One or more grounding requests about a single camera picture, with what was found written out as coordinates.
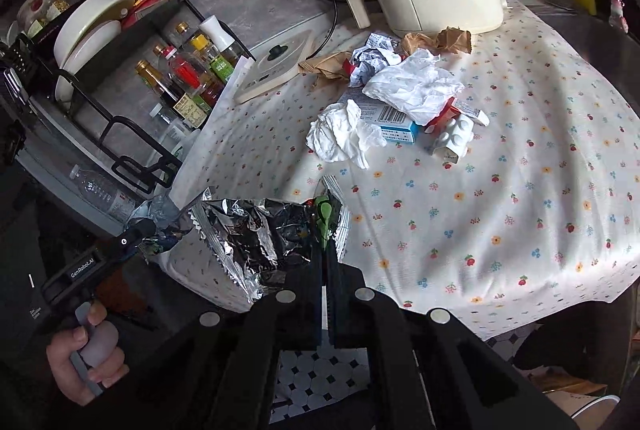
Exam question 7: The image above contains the green label oil bottle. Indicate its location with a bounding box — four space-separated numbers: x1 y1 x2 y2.
189 34 234 84

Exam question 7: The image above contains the red cap sauce bottle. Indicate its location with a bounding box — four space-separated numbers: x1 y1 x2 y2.
155 45 224 112

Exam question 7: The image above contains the large crumpled white paper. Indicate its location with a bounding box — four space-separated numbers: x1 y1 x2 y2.
362 49 465 126

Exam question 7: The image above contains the soy sauce bottle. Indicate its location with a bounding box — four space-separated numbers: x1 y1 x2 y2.
136 60 207 128

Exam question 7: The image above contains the person's left hand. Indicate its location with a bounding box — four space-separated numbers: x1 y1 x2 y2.
47 300 129 406

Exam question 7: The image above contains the white tissue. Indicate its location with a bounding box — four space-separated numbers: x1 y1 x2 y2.
306 99 387 170

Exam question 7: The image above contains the silver foil snack bag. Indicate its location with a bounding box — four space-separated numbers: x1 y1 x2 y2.
134 175 350 312

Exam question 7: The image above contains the black dish rack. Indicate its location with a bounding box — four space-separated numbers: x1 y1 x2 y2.
0 0 202 196

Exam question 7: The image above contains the crumpled printed wrapper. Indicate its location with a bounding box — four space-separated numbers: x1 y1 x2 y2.
349 32 402 87

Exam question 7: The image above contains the floral white tablecloth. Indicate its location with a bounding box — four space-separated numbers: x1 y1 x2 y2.
169 0 639 338

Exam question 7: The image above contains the brown paper bag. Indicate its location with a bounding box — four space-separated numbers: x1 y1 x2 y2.
297 51 352 84

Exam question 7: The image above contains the blue white carton box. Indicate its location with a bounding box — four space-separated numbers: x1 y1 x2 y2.
337 88 419 144

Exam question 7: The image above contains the white plate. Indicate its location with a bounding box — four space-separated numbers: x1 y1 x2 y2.
53 0 134 68

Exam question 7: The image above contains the clear plastic water bottle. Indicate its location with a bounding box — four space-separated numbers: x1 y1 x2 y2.
70 165 137 223

